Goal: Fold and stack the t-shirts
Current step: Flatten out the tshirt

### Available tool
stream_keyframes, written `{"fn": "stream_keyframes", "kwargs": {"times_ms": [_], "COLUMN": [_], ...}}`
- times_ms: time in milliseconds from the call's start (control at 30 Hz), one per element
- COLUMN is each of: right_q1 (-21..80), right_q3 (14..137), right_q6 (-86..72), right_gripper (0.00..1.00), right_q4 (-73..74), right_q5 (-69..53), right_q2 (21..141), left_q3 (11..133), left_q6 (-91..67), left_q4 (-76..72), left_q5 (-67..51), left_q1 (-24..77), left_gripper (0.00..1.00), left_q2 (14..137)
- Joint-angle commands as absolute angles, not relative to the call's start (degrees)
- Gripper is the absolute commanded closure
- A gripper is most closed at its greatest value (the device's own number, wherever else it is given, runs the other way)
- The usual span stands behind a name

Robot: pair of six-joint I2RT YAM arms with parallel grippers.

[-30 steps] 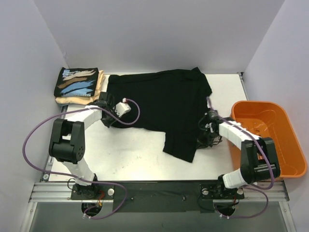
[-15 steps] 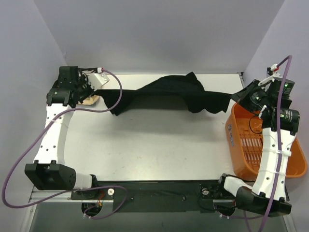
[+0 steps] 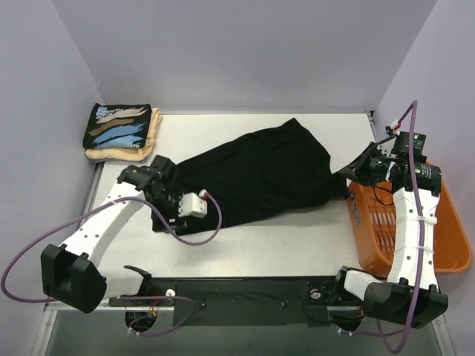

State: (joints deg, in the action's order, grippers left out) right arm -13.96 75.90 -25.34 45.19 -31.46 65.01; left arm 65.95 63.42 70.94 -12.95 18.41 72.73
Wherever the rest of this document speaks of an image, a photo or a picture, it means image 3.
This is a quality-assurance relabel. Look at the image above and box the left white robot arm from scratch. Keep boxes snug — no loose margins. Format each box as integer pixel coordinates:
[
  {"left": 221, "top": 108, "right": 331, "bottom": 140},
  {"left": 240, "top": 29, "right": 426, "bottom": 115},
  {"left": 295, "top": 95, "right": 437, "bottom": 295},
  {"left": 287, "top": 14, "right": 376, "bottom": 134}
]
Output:
[{"left": 40, "top": 155, "right": 183, "bottom": 313}]

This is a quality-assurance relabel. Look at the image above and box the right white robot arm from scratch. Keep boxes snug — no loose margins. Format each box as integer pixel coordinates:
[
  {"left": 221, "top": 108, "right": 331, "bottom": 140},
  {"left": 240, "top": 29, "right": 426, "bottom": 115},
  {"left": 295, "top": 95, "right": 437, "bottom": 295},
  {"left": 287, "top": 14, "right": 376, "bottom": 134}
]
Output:
[{"left": 331, "top": 131, "right": 448, "bottom": 329}]

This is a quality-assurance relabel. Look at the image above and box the orange plastic basket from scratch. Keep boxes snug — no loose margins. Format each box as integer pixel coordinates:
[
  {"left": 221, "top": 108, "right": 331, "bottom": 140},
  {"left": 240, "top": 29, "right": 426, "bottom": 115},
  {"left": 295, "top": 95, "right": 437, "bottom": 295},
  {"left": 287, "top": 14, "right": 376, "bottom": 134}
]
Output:
[{"left": 347, "top": 182, "right": 472, "bottom": 277}]

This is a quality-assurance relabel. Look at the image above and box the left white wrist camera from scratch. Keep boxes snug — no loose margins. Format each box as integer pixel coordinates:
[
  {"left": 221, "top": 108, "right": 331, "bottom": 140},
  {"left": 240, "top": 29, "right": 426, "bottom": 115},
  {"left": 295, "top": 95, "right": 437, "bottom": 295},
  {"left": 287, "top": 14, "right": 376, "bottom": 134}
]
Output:
[{"left": 177, "top": 193, "right": 207, "bottom": 218}]

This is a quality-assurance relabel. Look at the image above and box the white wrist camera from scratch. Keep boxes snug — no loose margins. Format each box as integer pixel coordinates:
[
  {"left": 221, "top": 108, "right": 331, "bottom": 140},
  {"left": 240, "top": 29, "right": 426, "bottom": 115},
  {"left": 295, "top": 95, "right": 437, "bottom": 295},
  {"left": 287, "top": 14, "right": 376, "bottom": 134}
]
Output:
[
  {"left": 376, "top": 134, "right": 399, "bottom": 158},
  {"left": 177, "top": 193, "right": 207, "bottom": 218}
]

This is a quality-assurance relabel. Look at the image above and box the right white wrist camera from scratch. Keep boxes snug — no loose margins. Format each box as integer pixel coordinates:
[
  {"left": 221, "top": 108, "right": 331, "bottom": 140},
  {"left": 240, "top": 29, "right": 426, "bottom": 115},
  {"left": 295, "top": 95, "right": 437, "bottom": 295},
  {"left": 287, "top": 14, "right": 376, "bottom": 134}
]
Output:
[{"left": 376, "top": 134, "right": 399, "bottom": 158}]

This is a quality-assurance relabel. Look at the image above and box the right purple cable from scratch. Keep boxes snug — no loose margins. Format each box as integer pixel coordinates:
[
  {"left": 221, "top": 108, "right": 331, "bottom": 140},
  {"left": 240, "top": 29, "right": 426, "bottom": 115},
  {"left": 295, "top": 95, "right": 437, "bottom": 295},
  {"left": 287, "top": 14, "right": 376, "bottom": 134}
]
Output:
[{"left": 374, "top": 99, "right": 424, "bottom": 355}]

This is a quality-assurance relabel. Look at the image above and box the purple cable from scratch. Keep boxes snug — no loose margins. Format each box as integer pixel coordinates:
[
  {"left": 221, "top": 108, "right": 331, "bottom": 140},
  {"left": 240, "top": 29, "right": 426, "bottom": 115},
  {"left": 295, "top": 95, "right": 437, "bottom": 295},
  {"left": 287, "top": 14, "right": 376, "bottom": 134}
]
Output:
[
  {"left": 1, "top": 190, "right": 223, "bottom": 337},
  {"left": 374, "top": 99, "right": 424, "bottom": 355}
]

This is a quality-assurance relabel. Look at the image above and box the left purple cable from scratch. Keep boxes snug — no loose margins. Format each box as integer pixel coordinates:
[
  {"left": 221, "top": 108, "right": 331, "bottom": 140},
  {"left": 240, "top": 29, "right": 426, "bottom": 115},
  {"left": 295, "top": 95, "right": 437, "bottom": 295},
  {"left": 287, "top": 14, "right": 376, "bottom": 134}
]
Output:
[{"left": 1, "top": 190, "right": 223, "bottom": 337}]

